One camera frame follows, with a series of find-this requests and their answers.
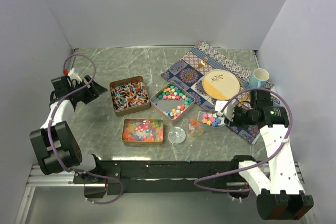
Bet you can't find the light blue mug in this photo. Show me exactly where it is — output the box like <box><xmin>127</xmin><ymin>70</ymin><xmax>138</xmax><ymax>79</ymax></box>
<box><xmin>249</xmin><ymin>68</ymin><xmax>270</xmax><ymax>88</ymax></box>

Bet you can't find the pink tin with star candies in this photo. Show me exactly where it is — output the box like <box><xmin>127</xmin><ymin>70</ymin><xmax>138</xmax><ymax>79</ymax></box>
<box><xmin>150</xmin><ymin>81</ymin><xmax>195</xmax><ymax>125</ymax></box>

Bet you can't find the clear plastic candy jar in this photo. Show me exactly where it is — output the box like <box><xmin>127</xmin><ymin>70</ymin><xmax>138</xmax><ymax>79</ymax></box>
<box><xmin>188</xmin><ymin>112</ymin><xmax>205</xmax><ymax>137</ymax></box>

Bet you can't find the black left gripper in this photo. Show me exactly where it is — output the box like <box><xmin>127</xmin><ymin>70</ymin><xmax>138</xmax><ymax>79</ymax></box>
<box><xmin>69</xmin><ymin>75</ymin><xmax>107</xmax><ymax>104</ymax></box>

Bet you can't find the cream yellow plate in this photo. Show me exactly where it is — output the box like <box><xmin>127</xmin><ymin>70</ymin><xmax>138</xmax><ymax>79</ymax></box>
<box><xmin>202</xmin><ymin>69</ymin><xmax>240</xmax><ymax>100</ymax></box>

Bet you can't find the patterned placemat cloth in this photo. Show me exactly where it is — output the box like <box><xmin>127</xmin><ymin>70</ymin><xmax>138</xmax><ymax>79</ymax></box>
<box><xmin>160</xmin><ymin>40</ymin><xmax>281</xmax><ymax>145</ymax></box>

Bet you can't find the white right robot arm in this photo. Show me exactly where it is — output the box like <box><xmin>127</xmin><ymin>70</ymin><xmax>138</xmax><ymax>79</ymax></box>
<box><xmin>230</xmin><ymin>89</ymin><xmax>314</xmax><ymax>220</ymax></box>

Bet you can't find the gold tin with gummy stars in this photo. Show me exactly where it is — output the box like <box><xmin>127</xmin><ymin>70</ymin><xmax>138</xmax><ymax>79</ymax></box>
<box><xmin>121</xmin><ymin>119</ymin><xmax>164</xmax><ymax>145</ymax></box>

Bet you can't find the gold fork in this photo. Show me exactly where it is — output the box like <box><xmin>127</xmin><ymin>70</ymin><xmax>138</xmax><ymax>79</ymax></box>
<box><xmin>184</xmin><ymin>58</ymin><xmax>208</xmax><ymax>80</ymax></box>

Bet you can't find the metal candy scoop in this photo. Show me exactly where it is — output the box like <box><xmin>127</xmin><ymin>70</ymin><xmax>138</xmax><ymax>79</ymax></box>
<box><xmin>196</xmin><ymin>111</ymin><xmax>225</xmax><ymax>128</ymax></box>

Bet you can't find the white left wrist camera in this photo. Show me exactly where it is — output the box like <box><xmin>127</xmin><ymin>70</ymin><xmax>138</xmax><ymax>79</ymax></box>
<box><xmin>62</xmin><ymin>68</ymin><xmax>82</xmax><ymax>83</ymax></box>

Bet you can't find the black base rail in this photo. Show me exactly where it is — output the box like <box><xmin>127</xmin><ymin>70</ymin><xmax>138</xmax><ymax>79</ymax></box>
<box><xmin>72</xmin><ymin>155</ymin><xmax>263</xmax><ymax>201</ymax></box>

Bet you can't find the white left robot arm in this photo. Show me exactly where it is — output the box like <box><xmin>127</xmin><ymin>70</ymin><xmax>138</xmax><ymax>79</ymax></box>
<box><xmin>29</xmin><ymin>75</ymin><xmax>107</xmax><ymax>183</ymax></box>

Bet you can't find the gold knife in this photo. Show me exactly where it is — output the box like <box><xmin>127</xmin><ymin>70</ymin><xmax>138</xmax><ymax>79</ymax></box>
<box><xmin>237</xmin><ymin>77</ymin><xmax>250</xmax><ymax>106</ymax></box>

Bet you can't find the gold tin with lollipops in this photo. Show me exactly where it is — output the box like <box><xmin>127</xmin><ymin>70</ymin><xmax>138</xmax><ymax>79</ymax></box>
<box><xmin>109</xmin><ymin>76</ymin><xmax>151</xmax><ymax>116</ymax></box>

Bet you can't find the clear jar lid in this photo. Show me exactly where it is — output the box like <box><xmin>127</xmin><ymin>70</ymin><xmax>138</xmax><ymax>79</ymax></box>
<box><xmin>168</xmin><ymin>127</ymin><xmax>186</xmax><ymax>144</ymax></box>

